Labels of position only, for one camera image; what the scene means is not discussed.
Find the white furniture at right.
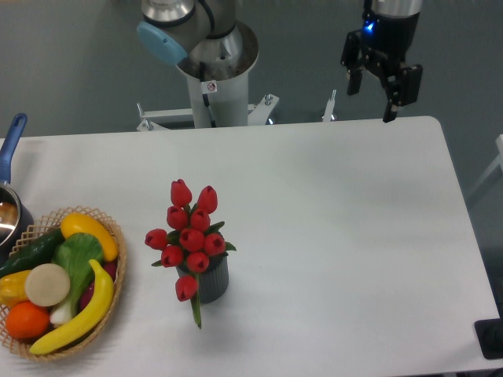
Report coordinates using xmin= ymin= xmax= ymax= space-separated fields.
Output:
xmin=465 ymin=134 xmax=502 ymax=208

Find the orange fruit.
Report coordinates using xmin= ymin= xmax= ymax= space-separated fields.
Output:
xmin=6 ymin=301 xmax=50 ymax=339

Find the yellow banana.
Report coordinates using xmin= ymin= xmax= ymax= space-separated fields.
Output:
xmin=29 ymin=259 xmax=114 ymax=356

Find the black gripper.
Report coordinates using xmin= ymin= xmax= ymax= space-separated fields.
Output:
xmin=340 ymin=9 xmax=423 ymax=123

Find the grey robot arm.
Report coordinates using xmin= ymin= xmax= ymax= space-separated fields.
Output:
xmin=137 ymin=1 xmax=423 ymax=128

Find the yellow bell pepper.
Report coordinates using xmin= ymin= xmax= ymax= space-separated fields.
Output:
xmin=1 ymin=270 xmax=31 ymax=307

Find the black device at edge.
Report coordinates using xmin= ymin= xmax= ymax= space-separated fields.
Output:
xmin=474 ymin=319 xmax=502 ymax=360

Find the beige round disc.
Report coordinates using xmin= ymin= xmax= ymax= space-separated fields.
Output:
xmin=24 ymin=263 xmax=71 ymax=307

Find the grey ribbed vase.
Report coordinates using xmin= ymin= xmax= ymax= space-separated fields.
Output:
xmin=175 ymin=252 xmax=229 ymax=304

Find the green bok choy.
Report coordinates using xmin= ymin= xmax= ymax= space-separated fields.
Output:
xmin=50 ymin=232 xmax=104 ymax=328

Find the green cucumber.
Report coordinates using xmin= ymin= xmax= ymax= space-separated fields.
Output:
xmin=1 ymin=228 xmax=64 ymax=277

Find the red tulip bouquet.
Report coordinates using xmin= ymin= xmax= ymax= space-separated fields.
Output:
xmin=145 ymin=179 xmax=236 ymax=328

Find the purple eggplant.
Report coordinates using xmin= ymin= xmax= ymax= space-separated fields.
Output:
xmin=79 ymin=261 xmax=117 ymax=312

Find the blue handled saucepan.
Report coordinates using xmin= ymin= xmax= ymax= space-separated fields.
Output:
xmin=1 ymin=113 xmax=34 ymax=265

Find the woven wicker basket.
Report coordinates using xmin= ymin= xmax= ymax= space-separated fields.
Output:
xmin=1 ymin=206 xmax=127 ymax=362

